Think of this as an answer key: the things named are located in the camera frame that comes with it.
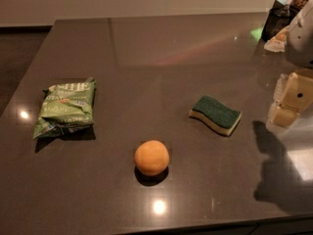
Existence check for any green jalapeno chip bag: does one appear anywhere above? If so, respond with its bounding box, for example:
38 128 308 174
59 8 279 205
33 78 96 139

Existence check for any black snack bag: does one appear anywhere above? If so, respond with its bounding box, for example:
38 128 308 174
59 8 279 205
261 0 299 41

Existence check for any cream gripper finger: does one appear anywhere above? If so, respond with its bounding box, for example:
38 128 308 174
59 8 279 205
268 71 313 128

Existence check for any white crumpled wrapper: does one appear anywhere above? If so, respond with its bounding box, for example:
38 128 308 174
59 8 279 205
264 26 289 53

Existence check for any green and yellow sponge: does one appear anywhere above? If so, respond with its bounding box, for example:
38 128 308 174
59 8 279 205
189 96 242 136

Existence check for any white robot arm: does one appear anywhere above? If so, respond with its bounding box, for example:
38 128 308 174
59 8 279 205
268 0 313 128

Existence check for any orange round fruit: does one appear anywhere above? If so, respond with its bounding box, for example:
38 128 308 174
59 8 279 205
134 140 169 176

